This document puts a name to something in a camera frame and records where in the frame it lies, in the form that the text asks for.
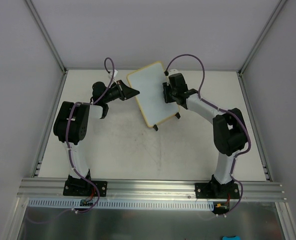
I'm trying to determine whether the yellow framed small whiteboard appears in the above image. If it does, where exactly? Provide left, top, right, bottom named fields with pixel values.
left=126, top=61, right=179, bottom=128

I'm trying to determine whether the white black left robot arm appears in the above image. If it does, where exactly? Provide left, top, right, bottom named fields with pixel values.
left=53, top=80, right=140, bottom=195

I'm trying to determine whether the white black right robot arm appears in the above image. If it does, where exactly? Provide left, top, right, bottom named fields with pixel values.
left=163, top=71, right=251, bottom=198

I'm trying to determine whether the black right whiteboard stand foot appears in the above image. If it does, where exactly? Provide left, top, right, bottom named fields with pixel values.
left=175, top=112, right=181, bottom=119

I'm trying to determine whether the blue object at bottom edge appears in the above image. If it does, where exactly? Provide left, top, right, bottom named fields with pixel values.
left=222, top=236, right=241, bottom=240

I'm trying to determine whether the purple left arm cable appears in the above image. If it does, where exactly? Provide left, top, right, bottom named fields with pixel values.
left=65, top=57, right=117, bottom=214

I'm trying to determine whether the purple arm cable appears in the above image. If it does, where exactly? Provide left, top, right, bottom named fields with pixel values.
left=163, top=53, right=252, bottom=181
left=65, top=57, right=117, bottom=214

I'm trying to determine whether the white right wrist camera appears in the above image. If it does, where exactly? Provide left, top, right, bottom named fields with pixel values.
left=168, top=69, right=179, bottom=76

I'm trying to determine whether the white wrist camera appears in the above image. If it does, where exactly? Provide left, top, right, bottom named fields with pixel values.
left=168, top=69, right=179, bottom=76
left=109, top=70, right=118, bottom=79

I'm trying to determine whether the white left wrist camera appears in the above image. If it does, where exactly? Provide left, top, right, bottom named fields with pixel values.
left=109, top=70, right=118, bottom=79

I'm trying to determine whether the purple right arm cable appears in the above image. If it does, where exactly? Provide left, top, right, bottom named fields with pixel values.
left=163, top=53, right=252, bottom=181

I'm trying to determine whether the left aluminium frame post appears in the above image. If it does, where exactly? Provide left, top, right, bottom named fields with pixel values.
left=23, top=0, right=66, bottom=74

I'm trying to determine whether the aluminium frame post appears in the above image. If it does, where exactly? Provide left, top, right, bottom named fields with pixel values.
left=23, top=0, right=66, bottom=74
left=238, top=0, right=288, bottom=76

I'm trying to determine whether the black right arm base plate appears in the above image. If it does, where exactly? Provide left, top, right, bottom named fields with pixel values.
left=194, top=182, right=240, bottom=200

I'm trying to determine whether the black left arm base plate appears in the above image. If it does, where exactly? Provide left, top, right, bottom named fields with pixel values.
left=63, top=178, right=108, bottom=197

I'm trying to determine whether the white slotted cable duct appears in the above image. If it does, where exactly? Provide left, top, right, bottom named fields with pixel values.
left=27, top=197, right=214, bottom=211

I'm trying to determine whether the aluminium mounting rail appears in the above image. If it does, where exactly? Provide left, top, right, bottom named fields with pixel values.
left=16, top=177, right=288, bottom=202

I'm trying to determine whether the right aluminium frame post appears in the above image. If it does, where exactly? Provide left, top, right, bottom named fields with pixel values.
left=238, top=0, right=288, bottom=76

